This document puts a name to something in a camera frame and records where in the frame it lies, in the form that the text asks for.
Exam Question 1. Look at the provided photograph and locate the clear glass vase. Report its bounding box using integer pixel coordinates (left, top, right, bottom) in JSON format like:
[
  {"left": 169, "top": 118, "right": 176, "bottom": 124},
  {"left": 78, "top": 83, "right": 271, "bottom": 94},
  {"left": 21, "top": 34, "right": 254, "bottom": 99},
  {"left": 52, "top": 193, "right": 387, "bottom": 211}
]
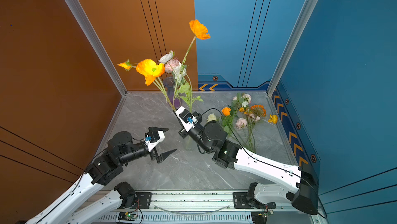
[{"left": 184, "top": 134, "right": 196, "bottom": 151}]

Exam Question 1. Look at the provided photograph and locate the orange poppy stem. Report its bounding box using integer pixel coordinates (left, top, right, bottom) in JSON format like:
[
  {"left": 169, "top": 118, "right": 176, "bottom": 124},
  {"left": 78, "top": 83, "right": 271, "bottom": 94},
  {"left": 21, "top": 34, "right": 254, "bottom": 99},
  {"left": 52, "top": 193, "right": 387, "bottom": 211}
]
[{"left": 118, "top": 19, "right": 210, "bottom": 110}]

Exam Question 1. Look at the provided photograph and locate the orange ranunculus stem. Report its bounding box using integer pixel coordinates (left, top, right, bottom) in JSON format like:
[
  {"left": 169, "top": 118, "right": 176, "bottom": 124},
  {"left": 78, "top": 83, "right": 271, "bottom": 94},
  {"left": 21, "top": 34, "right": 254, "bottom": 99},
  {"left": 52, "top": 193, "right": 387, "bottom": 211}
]
[{"left": 220, "top": 106, "right": 239, "bottom": 136}]

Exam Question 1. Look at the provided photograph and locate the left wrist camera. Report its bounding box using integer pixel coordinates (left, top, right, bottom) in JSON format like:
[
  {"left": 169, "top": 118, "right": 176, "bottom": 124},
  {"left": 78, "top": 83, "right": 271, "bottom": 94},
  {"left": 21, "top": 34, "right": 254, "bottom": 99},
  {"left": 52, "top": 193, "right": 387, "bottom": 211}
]
[{"left": 144, "top": 135, "right": 153, "bottom": 142}]

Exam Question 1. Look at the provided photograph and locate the yellow flower stem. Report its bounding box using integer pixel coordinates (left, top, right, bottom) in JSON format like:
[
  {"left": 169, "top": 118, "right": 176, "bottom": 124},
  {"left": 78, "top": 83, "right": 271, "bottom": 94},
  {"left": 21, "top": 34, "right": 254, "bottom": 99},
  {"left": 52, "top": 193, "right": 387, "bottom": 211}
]
[{"left": 261, "top": 114, "right": 279, "bottom": 124}]

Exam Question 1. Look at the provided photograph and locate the orange gerbera stem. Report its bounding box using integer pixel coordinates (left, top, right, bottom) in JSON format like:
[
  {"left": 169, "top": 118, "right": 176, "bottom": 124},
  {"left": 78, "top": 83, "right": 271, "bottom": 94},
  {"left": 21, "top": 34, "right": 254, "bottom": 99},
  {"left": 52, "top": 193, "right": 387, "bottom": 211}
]
[{"left": 245, "top": 105, "right": 267, "bottom": 153}]

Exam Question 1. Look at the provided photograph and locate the pale pink rose stem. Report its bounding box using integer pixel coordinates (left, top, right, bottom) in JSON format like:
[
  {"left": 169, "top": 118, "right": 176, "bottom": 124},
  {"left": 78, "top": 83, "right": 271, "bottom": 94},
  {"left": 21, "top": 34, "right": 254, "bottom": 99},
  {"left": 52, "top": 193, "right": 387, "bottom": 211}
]
[{"left": 236, "top": 117, "right": 256, "bottom": 152}]

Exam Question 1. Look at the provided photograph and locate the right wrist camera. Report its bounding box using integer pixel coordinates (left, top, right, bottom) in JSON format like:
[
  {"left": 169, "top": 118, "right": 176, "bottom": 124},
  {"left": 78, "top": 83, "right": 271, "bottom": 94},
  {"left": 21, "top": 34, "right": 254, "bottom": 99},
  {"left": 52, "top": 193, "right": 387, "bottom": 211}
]
[{"left": 184, "top": 114, "right": 197, "bottom": 125}]

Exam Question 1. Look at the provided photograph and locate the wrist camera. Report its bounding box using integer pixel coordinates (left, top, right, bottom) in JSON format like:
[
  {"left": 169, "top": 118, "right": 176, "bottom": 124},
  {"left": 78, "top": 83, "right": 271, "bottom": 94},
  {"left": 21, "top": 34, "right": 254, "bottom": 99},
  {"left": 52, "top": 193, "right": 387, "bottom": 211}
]
[
  {"left": 144, "top": 135, "right": 153, "bottom": 142},
  {"left": 184, "top": 114, "right": 197, "bottom": 125}
]

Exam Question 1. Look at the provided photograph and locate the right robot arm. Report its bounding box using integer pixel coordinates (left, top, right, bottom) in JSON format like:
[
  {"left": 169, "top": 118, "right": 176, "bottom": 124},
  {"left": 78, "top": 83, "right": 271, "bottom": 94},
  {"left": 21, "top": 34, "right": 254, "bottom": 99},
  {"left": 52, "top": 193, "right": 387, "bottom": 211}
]
[{"left": 174, "top": 107, "right": 320, "bottom": 215}]

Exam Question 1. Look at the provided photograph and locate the small circuit board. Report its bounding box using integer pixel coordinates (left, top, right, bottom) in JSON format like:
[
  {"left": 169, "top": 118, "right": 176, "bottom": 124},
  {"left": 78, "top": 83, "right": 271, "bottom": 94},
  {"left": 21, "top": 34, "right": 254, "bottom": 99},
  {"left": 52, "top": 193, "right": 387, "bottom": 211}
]
[{"left": 117, "top": 212, "right": 139, "bottom": 223}]

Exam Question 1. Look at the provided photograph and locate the purple glass vase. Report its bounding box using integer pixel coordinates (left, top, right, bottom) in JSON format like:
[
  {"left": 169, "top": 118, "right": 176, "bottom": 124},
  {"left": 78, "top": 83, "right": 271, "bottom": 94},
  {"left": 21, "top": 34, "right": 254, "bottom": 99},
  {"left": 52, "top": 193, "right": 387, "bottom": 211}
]
[{"left": 163, "top": 77, "right": 181, "bottom": 108}]

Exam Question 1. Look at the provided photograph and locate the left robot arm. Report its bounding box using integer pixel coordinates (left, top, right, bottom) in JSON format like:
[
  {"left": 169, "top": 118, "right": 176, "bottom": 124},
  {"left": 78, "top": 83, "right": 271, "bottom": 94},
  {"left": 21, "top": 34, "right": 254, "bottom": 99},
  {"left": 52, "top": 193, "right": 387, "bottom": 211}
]
[{"left": 28, "top": 127, "right": 173, "bottom": 224}]

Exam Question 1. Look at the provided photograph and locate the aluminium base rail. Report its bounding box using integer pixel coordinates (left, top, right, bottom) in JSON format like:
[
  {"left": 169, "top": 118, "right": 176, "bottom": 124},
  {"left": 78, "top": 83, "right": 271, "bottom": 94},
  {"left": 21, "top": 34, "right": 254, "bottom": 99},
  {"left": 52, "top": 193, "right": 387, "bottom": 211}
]
[{"left": 61, "top": 189, "right": 323, "bottom": 224}]

